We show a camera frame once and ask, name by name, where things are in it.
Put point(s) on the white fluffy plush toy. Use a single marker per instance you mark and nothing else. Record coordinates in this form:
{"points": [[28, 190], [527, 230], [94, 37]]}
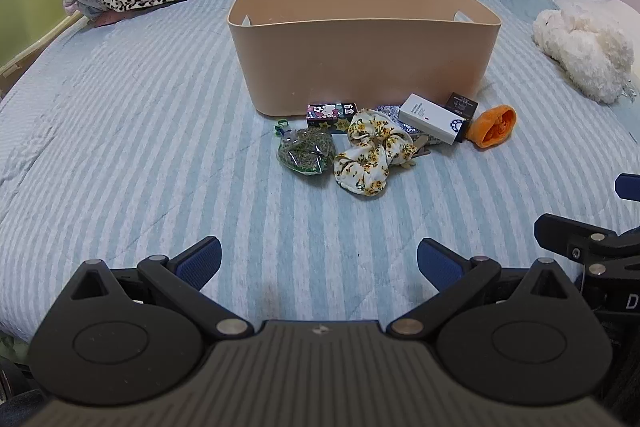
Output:
{"points": [[585, 49]]}

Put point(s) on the orange rolled sock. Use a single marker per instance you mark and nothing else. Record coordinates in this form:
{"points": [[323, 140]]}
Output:
{"points": [[492, 127]]}

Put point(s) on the red black cartoon box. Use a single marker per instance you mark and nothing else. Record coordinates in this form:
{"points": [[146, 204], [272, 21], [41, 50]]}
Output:
{"points": [[327, 113]]}

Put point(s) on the blue striped bed sheet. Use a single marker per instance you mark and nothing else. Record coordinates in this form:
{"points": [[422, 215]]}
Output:
{"points": [[150, 147]]}

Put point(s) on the clear bag of dried herbs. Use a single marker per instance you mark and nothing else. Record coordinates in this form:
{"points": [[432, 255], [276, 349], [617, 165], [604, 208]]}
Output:
{"points": [[304, 151]]}

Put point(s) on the white rectangular box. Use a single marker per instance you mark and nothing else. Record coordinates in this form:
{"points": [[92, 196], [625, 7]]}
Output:
{"points": [[430, 117]]}

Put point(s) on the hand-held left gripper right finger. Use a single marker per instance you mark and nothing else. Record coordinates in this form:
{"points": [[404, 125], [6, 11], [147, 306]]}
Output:
{"points": [[440, 265]]}

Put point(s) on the sunflower print scrunchie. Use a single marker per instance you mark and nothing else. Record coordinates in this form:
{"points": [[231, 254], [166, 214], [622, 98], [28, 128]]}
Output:
{"points": [[367, 157]]}

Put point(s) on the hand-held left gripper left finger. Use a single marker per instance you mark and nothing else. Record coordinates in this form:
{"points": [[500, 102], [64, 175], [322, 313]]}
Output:
{"points": [[200, 263]]}

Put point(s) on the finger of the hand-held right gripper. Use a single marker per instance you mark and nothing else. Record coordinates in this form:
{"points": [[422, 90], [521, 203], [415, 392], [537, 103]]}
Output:
{"points": [[575, 237], [629, 186]]}

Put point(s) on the small black box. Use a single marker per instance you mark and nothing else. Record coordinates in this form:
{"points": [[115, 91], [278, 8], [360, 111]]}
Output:
{"points": [[462, 104]]}

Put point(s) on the beige plastic storage bin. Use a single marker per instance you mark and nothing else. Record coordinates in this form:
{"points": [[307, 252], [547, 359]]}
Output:
{"points": [[360, 57]]}

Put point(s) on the silver blue foil packet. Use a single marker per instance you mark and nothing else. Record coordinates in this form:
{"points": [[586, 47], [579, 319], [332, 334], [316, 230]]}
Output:
{"points": [[388, 112]]}

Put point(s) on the tan hair clip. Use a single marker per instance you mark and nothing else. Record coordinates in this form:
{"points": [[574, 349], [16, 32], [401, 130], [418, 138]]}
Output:
{"points": [[424, 141]]}

